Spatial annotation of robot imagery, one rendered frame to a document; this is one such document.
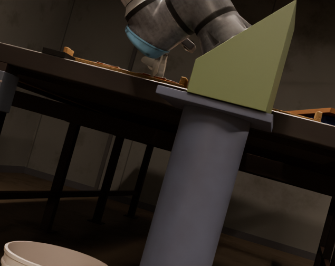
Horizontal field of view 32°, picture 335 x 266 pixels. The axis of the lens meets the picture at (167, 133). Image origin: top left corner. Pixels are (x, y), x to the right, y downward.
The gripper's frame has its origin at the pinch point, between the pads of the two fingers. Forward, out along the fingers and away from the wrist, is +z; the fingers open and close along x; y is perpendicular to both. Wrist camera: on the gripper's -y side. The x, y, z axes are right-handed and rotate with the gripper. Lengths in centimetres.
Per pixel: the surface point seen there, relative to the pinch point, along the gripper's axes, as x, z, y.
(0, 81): 18.3, 13.4, 42.8
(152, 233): 45, 41, -18
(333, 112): -34, -6, -59
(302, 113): -58, -6, -49
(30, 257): 19, 61, 20
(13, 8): -367, -81, 244
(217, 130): 48, 14, -27
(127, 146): -501, 27, 126
